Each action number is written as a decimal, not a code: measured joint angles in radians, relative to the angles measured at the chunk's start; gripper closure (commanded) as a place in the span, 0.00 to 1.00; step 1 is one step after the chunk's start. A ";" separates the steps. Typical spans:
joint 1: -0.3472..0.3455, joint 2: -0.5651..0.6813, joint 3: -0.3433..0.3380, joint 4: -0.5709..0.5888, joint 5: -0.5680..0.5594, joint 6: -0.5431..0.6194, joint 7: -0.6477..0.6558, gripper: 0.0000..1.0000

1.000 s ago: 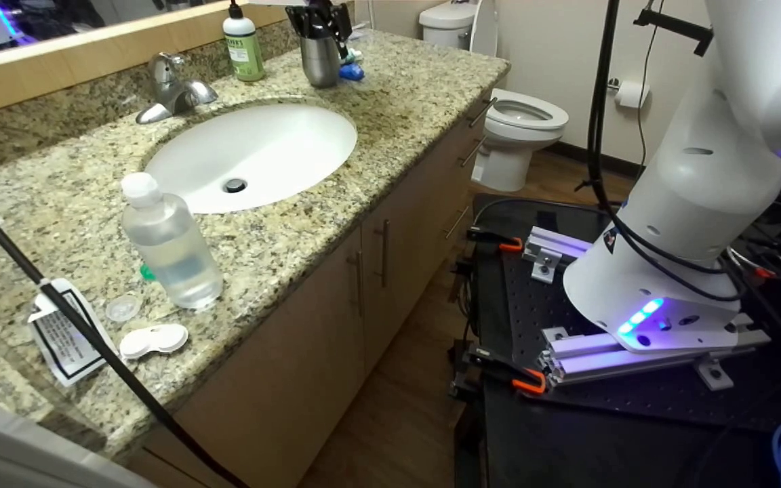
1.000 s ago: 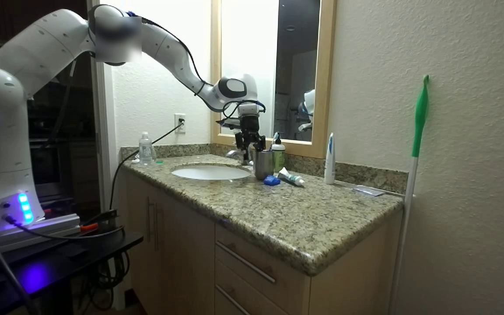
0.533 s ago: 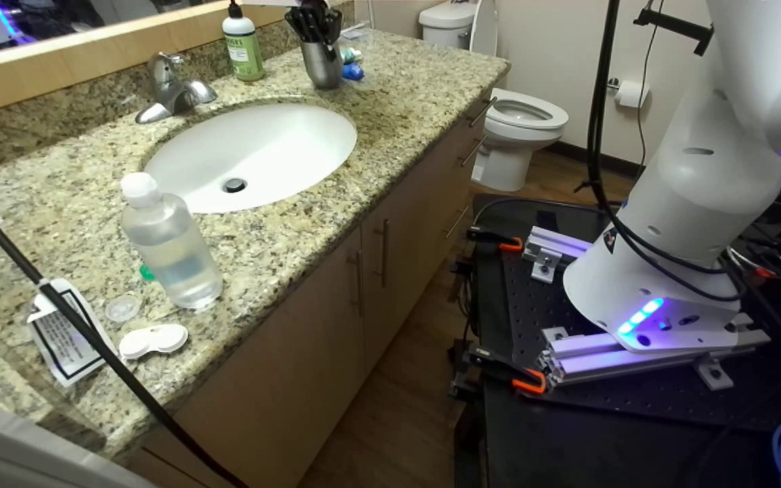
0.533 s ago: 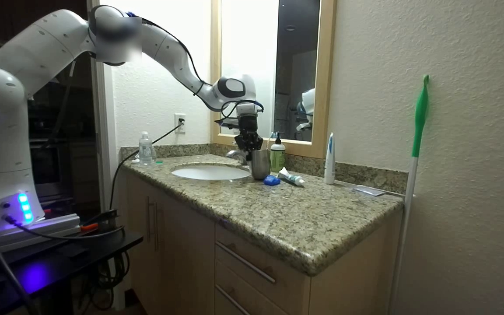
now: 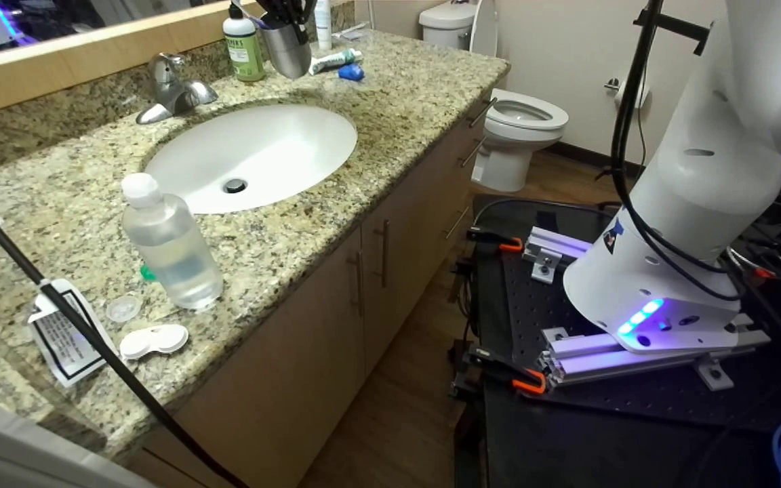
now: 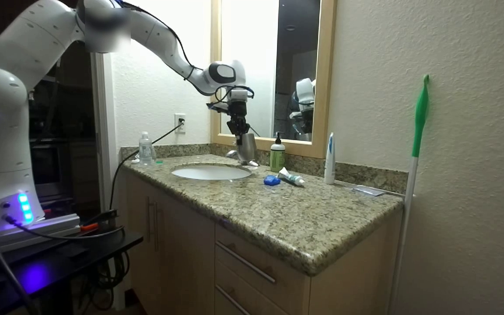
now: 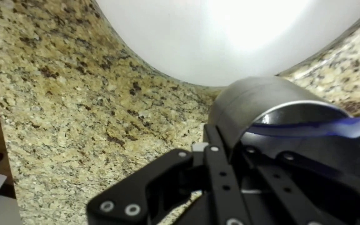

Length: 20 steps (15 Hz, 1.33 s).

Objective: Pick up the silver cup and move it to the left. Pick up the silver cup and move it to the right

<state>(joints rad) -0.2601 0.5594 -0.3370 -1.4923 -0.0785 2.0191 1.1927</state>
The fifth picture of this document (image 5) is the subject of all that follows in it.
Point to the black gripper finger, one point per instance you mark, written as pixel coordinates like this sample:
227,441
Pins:
299,16
272,16

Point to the silver metal cup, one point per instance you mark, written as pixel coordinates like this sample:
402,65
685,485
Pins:
288,56

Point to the aluminium robot base rails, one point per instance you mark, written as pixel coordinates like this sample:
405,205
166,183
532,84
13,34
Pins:
643,353

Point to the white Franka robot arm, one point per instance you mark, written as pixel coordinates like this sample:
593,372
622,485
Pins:
706,172

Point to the white upright electric toothbrush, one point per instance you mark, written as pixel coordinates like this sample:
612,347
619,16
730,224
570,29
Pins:
323,26

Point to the green soap pump bottle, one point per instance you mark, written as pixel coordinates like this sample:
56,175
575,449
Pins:
246,50

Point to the white teal toothpaste tube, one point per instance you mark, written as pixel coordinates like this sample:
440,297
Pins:
333,61

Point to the small blue round container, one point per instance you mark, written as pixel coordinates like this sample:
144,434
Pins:
350,73

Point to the chrome sink faucet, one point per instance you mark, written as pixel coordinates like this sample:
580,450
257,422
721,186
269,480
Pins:
174,90

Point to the white oval sink basin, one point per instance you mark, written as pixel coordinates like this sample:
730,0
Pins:
272,151

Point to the white toilet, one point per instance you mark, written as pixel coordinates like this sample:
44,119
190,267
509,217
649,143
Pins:
517,124

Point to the clear plastic water bottle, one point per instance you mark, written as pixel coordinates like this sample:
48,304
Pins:
174,247

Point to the small green cap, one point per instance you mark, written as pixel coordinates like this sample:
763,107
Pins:
147,271

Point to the orange black clamp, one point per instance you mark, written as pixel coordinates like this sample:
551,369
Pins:
509,376
498,241

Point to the small clear plastic lid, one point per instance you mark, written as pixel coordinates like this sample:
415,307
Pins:
124,309

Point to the toilet paper roll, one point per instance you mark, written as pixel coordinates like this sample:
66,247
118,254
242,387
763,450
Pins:
632,96

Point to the wooden vanity cabinet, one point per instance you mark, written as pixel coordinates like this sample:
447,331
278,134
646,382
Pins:
319,361

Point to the white contact lens case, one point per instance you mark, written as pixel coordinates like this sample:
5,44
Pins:
154,342

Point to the black robot cart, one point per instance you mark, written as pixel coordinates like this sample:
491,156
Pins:
609,434

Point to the wood framed wall mirror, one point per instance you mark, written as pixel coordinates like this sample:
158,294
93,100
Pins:
66,58

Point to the black camera stand bracket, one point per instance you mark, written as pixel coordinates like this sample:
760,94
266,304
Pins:
677,22

